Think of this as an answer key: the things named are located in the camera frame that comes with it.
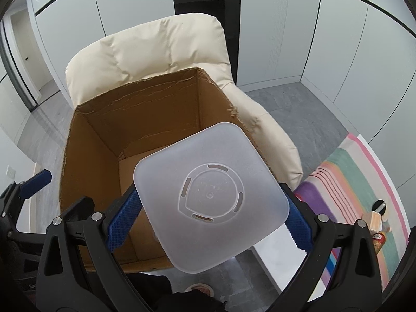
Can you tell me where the cardboard box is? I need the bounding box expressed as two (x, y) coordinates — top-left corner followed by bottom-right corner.
(58, 67), (277, 274)

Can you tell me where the cream padded armchair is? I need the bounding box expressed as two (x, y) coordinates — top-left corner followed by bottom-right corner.
(65, 13), (304, 191)

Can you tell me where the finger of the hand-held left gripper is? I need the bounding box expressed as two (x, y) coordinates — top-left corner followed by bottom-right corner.
(0, 169), (53, 218)
(60, 197), (95, 220)

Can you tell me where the small wooden block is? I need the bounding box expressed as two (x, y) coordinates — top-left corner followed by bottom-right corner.
(362, 211), (383, 232)

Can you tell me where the black glossy cabinet panel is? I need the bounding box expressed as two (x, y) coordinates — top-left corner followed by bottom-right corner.
(171, 0), (241, 85)

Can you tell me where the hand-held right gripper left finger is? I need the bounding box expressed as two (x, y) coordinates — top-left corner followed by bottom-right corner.
(36, 184), (145, 312)

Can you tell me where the dark door frame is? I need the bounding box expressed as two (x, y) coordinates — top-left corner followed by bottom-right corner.
(0, 19), (38, 111)

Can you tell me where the striped colourful cloth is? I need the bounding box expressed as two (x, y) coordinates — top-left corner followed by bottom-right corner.
(294, 133), (410, 295)

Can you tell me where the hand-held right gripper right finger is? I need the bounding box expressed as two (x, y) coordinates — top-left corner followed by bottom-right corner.
(270, 183), (383, 312)

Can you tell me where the small amber bottle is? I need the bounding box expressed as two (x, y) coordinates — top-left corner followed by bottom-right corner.
(370, 231), (387, 257)

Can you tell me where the translucent plastic container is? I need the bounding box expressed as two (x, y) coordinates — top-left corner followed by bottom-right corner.
(134, 122), (290, 274)

